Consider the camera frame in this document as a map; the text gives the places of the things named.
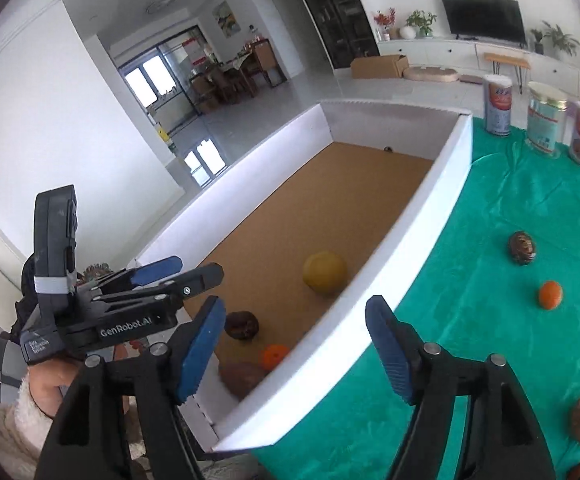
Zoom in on patterned rug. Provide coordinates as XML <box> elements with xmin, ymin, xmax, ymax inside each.
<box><xmin>82</xmin><ymin>262</ymin><xmax>120</xmax><ymax>282</ymax></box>

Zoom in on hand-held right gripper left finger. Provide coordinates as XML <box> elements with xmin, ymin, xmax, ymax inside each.
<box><xmin>34</xmin><ymin>296</ymin><xmax>228</xmax><ymax>480</ymax></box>

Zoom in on cardboard box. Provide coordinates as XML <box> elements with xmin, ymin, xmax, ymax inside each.
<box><xmin>351</xmin><ymin>54</ymin><xmax>409</xmax><ymax>79</ymax></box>

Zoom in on wooden stool with metal legs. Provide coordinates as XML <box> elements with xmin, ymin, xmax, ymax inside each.
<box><xmin>484</xmin><ymin>52</ymin><xmax>530</xmax><ymax>93</ymax></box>

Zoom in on red flowers in vase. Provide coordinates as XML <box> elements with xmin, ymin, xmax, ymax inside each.
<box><xmin>374</xmin><ymin>8</ymin><xmax>397</xmax><ymax>42</ymax></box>

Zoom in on large potted plant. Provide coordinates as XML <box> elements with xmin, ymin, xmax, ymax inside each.
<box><xmin>542</xmin><ymin>21</ymin><xmax>580</xmax><ymax>58</ymax></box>

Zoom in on white television cabinet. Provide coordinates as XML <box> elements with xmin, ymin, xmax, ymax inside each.
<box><xmin>377</xmin><ymin>37</ymin><xmax>580</xmax><ymax>96</ymax></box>

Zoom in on glass sliding door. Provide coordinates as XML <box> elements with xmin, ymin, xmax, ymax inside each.
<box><xmin>120</xmin><ymin>25</ymin><xmax>221</xmax><ymax>126</ymax></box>

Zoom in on beige floor cushion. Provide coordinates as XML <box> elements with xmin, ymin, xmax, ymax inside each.
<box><xmin>403</xmin><ymin>66</ymin><xmax>460</xmax><ymax>83</ymax></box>

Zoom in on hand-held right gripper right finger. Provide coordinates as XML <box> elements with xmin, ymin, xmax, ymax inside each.
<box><xmin>365</xmin><ymin>296</ymin><xmax>556</xmax><ymax>480</ymax></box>

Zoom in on dark bookshelf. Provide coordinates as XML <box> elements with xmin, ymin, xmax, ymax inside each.
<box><xmin>284</xmin><ymin>0</ymin><xmax>381</xmax><ymax>69</ymax></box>

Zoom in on green plant in white vase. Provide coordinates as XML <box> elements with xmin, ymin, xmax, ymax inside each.
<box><xmin>405</xmin><ymin>10</ymin><xmax>437</xmax><ymax>39</ymax></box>

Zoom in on small orange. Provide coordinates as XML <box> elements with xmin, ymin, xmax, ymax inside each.
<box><xmin>261</xmin><ymin>344</ymin><xmax>291</xmax><ymax>372</ymax></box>
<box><xmin>538</xmin><ymin>281</ymin><xmax>564</xmax><ymax>309</ymax></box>

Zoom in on dark brown mangosteen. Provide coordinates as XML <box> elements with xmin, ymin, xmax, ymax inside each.
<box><xmin>224</xmin><ymin>311</ymin><xmax>259</xmax><ymax>342</ymax></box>
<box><xmin>508</xmin><ymin>231</ymin><xmax>538</xmax><ymax>266</ymax></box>

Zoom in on black television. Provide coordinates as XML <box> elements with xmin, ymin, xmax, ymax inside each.
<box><xmin>441</xmin><ymin>0</ymin><xmax>527</xmax><ymax>43</ymax></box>

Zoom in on reddish sweet potato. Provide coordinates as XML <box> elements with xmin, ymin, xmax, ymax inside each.
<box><xmin>218</xmin><ymin>360</ymin><xmax>267</xmax><ymax>401</ymax></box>

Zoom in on wall painting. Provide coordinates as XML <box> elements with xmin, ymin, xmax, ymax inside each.
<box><xmin>213</xmin><ymin>1</ymin><xmax>241</xmax><ymax>37</ymax></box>

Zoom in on wooden dining table with chairs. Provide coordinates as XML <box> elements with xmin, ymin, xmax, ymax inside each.
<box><xmin>190</xmin><ymin>40</ymin><xmax>288</xmax><ymax>111</ymax></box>

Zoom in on large white box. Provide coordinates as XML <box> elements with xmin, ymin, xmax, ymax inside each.
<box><xmin>132</xmin><ymin>99</ymin><xmax>473</xmax><ymax>453</ymax></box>

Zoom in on yellow pear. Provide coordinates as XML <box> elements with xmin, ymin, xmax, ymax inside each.
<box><xmin>302</xmin><ymin>251</ymin><xmax>348</xmax><ymax>296</ymax></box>

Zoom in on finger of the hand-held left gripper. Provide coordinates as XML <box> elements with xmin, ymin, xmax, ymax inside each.
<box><xmin>77</xmin><ymin>256</ymin><xmax>183</xmax><ymax>295</ymax></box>
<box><xmin>94</xmin><ymin>262</ymin><xmax>225</xmax><ymax>307</ymax></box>

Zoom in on person's left hand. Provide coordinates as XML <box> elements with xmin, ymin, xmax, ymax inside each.
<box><xmin>28</xmin><ymin>357</ymin><xmax>83</xmax><ymax>413</ymax></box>

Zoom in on teal can with gold rim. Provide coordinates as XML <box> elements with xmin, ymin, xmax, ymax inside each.
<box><xmin>526</xmin><ymin>81</ymin><xmax>568</xmax><ymax>158</ymax></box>

